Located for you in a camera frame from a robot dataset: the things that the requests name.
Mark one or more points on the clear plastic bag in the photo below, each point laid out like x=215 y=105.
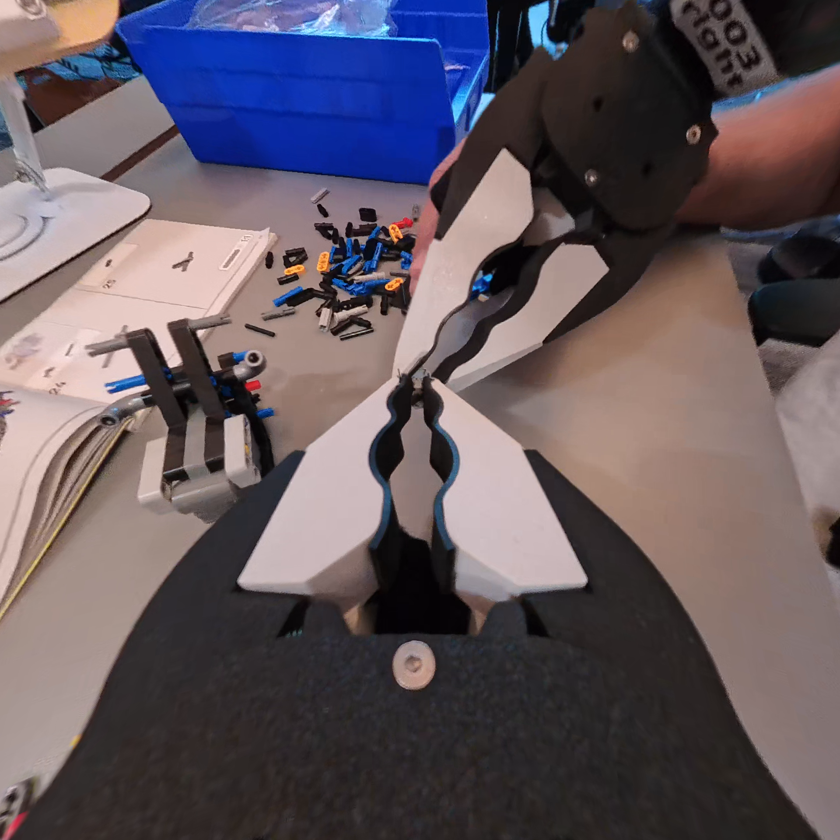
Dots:
x=295 y=16

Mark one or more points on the black office chair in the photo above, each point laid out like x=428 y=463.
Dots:
x=794 y=308

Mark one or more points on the white stand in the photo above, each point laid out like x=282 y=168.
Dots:
x=65 y=216

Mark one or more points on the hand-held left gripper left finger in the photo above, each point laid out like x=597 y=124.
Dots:
x=328 y=512

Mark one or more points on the partly built toy vehicle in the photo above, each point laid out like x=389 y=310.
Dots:
x=190 y=387

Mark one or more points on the person's right hand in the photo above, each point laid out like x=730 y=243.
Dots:
x=425 y=223

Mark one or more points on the white instruction booklet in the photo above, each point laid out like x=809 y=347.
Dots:
x=164 y=269

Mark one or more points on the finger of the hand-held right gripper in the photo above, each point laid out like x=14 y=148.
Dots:
x=446 y=295
x=538 y=308

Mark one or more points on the person's right forearm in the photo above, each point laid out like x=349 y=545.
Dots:
x=774 y=157

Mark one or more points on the printed toy truck box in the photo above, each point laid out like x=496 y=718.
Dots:
x=19 y=807

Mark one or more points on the blue plastic bin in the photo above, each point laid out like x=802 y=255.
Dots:
x=295 y=98

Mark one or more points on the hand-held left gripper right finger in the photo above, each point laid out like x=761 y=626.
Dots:
x=505 y=518

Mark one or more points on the small light grey toy pin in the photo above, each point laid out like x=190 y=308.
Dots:
x=416 y=375

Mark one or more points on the short black toy axle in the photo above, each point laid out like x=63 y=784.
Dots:
x=260 y=329

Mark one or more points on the pile of small toy parts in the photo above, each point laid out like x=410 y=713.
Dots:
x=348 y=275

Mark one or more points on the blue toy pin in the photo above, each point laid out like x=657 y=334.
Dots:
x=482 y=283

